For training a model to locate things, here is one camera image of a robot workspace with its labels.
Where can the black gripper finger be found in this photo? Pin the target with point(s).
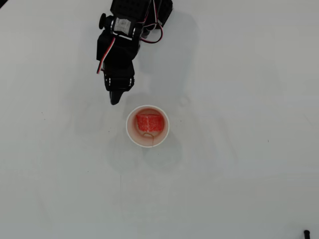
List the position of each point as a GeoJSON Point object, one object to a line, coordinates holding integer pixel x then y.
{"type": "Point", "coordinates": [113, 97]}
{"type": "Point", "coordinates": [119, 95]}

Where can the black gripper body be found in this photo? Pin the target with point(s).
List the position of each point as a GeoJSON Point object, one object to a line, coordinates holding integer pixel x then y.
{"type": "Point", "coordinates": [119, 82]}

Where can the red sugared gummy cube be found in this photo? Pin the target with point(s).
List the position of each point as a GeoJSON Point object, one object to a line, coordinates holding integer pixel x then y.
{"type": "Point", "coordinates": [149, 123]}

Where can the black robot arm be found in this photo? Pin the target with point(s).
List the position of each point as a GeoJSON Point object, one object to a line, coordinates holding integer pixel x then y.
{"type": "Point", "coordinates": [122, 49]}

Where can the tan paper cup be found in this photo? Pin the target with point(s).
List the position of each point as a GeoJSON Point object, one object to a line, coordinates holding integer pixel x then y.
{"type": "Point", "coordinates": [159, 139]}

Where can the black cylindrical post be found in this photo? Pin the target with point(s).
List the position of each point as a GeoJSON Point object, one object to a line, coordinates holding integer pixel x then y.
{"type": "Point", "coordinates": [306, 235]}

